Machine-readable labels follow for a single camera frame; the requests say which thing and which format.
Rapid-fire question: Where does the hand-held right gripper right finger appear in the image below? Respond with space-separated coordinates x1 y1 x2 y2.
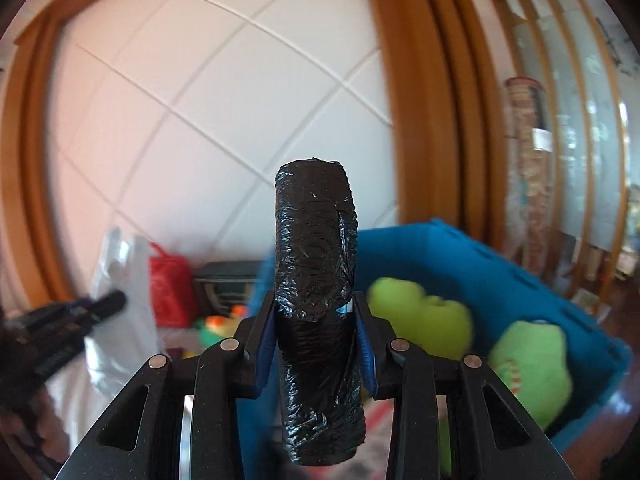
350 295 576 480

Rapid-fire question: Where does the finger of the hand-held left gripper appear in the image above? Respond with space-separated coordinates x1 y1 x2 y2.
70 289 128 326

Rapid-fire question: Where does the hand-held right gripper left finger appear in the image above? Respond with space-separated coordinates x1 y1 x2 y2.
55 287 278 480

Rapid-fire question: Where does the white plastic bag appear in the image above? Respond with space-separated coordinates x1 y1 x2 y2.
82 227 166 396

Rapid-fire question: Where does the green frog plush toy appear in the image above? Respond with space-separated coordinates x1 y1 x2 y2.
367 277 473 361

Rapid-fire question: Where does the black trash bag roll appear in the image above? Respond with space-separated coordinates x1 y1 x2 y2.
274 157 367 466

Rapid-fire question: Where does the blue plastic storage crate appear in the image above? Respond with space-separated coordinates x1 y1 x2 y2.
235 217 631 480

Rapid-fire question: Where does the green cloth with striped trim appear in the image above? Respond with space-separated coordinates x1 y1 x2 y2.
487 320 573 421

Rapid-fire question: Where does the red bear carry case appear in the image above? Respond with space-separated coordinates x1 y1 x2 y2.
147 242 201 328

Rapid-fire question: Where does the patterned rolled carpet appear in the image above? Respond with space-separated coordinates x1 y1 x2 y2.
502 76 556 281

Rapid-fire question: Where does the wooden framed glass partition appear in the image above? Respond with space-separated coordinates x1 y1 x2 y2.
480 0 640 301

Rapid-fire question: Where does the wooden wall frame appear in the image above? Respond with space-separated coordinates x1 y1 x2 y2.
0 0 501 311

